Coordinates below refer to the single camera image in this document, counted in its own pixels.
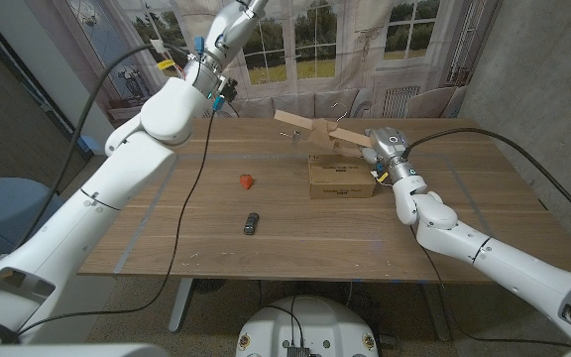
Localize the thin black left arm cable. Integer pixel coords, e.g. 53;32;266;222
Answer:
17;106;217;336

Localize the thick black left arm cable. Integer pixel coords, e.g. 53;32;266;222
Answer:
15;43;190;249

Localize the grey table leg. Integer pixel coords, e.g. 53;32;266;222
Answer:
421;283;453;343
168;277;193;333

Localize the brown cardboard box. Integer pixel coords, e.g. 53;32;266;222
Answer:
307;153;378;200

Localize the thin black torso cable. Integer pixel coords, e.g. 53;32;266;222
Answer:
265;296;306;348

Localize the printed window backdrop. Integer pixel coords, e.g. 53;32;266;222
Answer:
64;0;503;119

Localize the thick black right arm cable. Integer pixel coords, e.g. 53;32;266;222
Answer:
401;127;571;232

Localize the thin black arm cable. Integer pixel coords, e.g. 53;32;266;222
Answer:
408;225;571;348
17;106;217;336

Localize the blue-grey upholstered seat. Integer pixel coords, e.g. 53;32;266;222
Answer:
0;177;66;254

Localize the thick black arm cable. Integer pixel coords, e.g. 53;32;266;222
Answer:
15;43;190;249
401;127;571;232

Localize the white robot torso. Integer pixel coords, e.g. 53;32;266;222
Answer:
234;295;380;357

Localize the black toy car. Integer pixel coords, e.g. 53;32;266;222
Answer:
243;211;261;236

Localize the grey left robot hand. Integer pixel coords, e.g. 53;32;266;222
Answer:
204;0;271;63

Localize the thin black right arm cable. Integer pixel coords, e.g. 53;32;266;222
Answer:
408;225;571;348

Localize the beige elastic arm wrap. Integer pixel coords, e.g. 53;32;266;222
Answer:
307;117;365;159

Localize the wooden stick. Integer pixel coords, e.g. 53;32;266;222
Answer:
273;101;374;149

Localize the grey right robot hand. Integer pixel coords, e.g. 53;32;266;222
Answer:
362;126;410;170

